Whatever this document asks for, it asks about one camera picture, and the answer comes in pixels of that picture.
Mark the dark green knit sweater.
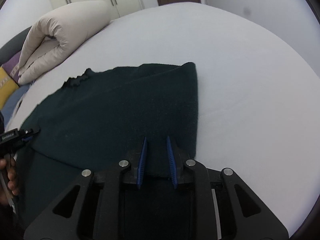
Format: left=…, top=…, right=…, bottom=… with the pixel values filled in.
left=17, top=62, right=198, bottom=226

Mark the person's left hand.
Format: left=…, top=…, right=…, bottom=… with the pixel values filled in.
left=1, top=158, right=20, bottom=205

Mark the blue bed sheet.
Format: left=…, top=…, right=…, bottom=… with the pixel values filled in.
left=1, top=85, right=30, bottom=128

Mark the yellow patterned pillow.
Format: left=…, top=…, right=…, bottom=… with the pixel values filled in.
left=0, top=67, right=19, bottom=109

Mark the purple patterned pillow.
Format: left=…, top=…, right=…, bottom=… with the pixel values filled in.
left=2, top=51, right=21, bottom=83

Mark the rolled cream duvet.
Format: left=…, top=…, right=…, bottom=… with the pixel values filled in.
left=18, top=0, right=111, bottom=85

